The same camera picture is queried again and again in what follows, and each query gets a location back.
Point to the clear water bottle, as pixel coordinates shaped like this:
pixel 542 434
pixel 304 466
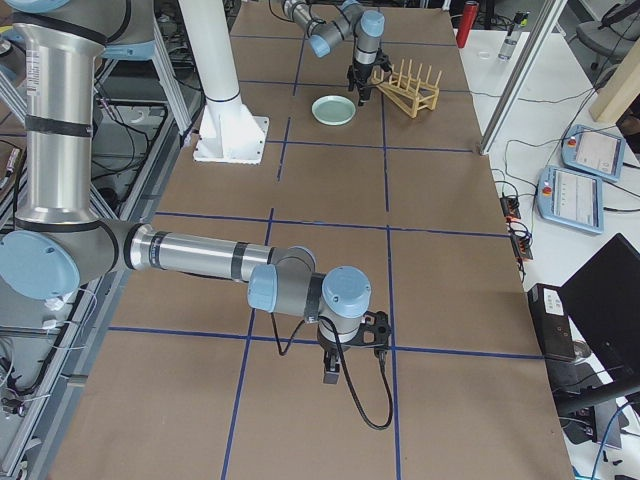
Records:
pixel 513 35

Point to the black mini computer box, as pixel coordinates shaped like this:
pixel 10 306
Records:
pixel 551 323

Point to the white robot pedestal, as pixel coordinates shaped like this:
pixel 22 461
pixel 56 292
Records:
pixel 228 132

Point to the aluminium frame post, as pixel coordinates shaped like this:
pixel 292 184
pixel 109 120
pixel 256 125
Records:
pixel 543 26

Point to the wooden dish rack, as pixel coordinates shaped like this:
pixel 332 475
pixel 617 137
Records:
pixel 409 87

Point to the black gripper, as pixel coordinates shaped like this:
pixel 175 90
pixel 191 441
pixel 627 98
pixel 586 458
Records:
pixel 361 73
pixel 328 347

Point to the teach pendant near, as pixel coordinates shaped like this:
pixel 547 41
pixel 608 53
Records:
pixel 571 198

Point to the teach pendant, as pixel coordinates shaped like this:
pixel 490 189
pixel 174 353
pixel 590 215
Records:
pixel 571 198
pixel 593 151

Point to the red cylinder bottle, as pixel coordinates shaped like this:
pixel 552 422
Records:
pixel 466 23

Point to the teach pendant far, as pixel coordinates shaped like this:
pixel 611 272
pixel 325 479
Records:
pixel 593 151

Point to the mint green plate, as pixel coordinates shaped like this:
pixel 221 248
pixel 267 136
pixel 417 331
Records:
pixel 333 110

